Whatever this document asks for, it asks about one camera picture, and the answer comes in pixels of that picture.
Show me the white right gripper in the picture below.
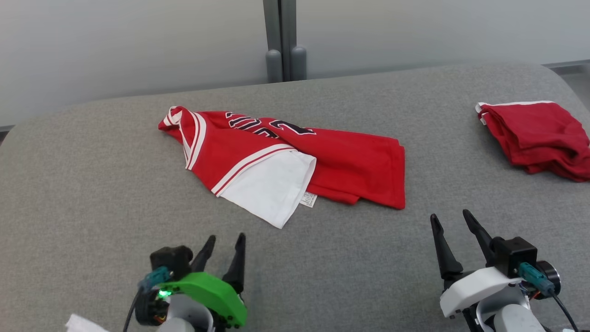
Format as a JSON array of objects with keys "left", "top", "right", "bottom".
[{"left": 430, "top": 209, "right": 531, "bottom": 332}]

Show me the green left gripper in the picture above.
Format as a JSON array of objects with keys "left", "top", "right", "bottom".
[{"left": 135, "top": 233, "right": 248, "bottom": 332}]

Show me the red shorts white side stripe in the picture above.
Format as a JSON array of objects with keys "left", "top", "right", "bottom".
[{"left": 475, "top": 101, "right": 590, "bottom": 183}]

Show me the red basketball jersey black lettering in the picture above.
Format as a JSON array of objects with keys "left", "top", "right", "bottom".
[{"left": 158, "top": 106, "right": 406, "bottom": 230}]

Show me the white left cable tag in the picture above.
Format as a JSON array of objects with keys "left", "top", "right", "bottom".
[{"left": 65, "top": 314, "right": 109, "bottom": 332}]

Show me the grey double partition post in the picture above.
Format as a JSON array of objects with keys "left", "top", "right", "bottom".
[{"left": 263, "top": 0, "right": 307, "bottom": 84}]

